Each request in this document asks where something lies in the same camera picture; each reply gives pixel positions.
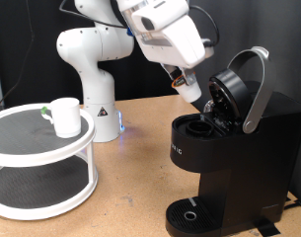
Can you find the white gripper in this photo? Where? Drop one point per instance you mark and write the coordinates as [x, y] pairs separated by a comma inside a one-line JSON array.
[[173, 46]]

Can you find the black backdrop curtain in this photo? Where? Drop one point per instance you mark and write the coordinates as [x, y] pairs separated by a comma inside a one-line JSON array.
[[143, 82]]

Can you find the dark grey partition panel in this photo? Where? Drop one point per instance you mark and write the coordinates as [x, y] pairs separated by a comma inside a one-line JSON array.
[[281, 26]]

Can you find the white two-tier turntable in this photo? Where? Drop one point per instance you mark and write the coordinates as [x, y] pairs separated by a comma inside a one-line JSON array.
[[41, 158]]

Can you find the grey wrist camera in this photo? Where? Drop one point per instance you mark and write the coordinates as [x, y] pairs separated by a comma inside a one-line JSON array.
[[207, 49]]

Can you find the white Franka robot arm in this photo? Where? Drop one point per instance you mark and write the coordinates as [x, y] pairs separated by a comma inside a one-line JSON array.
[[97, 98]]

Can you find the black tape strip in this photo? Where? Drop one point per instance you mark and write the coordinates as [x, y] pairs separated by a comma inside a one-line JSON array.
[[266, 228]]

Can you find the black Keurig coffee machine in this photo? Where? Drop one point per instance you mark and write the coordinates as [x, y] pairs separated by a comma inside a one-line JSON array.
[[255, 158]]

